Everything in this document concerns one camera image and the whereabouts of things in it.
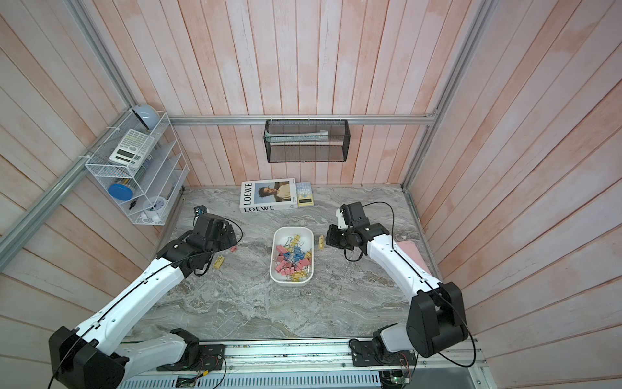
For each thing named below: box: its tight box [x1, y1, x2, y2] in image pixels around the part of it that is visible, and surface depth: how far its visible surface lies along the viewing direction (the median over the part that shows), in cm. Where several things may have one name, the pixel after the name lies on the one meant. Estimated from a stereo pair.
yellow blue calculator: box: [295, 181, 315, 207], surface depth 117 cm
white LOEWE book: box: [239, 178, 299, 214], surface depth 113 cm
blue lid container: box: [107, 183, 133, 201], surface depth 78 cm
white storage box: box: [268, 226, 315, 286], surface depth 94 cm
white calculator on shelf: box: [108, 128, 156, 169], surface depth 77 cm
